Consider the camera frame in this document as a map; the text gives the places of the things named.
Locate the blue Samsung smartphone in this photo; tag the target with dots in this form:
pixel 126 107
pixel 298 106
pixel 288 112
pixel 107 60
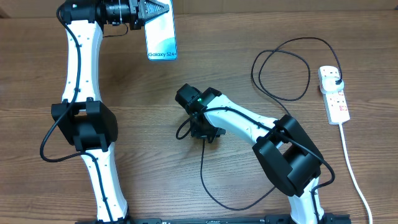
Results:
pixel 160 36

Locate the white power strip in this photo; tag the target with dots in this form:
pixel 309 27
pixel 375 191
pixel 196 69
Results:
pixel 335 103

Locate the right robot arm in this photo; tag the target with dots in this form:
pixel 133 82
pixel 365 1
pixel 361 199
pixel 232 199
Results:
pixel 287 155

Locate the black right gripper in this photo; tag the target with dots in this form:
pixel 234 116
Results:
pixel 200 133

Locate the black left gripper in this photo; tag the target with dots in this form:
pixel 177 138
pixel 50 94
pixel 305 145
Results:
pixel 137 23

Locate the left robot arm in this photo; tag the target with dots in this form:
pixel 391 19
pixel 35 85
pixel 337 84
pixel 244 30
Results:
pixel 84 120

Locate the white charger plug adapter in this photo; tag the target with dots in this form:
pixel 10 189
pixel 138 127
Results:
pixel 329 85

